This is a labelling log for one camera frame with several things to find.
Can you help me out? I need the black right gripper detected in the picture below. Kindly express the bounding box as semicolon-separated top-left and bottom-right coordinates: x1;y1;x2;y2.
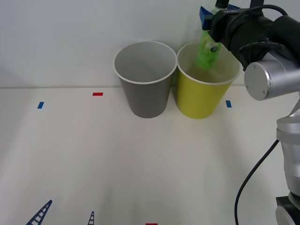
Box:
199;4;245;48

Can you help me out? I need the green plastic bottle black cap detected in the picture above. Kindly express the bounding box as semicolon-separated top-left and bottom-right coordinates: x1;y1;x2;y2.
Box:
195;30;222;71

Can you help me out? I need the yellow-green plastic waste bin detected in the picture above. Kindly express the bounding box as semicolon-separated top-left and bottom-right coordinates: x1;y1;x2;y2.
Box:
176;41;242;120

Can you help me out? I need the grey plastic waste bin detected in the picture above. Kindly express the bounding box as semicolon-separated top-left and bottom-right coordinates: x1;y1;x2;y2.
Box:
112;40;177;119

